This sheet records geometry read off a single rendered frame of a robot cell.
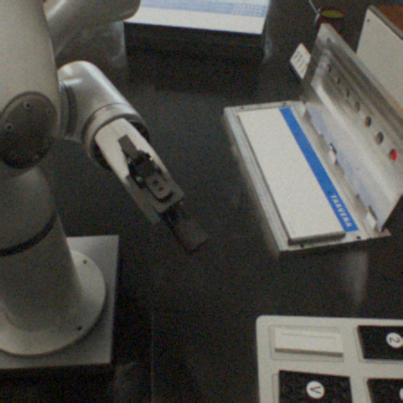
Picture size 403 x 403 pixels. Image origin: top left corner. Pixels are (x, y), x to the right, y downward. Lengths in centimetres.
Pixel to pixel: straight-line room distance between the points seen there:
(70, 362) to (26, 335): 8
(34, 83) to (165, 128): 68
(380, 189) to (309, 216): 13
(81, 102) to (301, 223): 45
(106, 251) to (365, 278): 44
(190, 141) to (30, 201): 56
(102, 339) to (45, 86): 39
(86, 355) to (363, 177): 57
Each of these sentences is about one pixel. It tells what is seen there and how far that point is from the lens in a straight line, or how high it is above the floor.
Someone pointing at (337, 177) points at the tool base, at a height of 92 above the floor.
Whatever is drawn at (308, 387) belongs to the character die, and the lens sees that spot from 69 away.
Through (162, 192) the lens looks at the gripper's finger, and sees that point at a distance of 46.
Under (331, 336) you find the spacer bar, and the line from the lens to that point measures 74.
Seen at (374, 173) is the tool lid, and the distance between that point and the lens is 89.
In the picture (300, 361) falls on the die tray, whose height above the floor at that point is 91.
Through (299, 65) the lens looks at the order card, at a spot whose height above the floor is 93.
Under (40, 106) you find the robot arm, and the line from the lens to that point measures 45.
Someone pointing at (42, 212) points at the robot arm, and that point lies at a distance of 58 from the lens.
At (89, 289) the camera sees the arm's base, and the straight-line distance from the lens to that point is 75.
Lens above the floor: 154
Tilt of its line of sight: 45 degrees down
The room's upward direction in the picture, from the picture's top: straight up
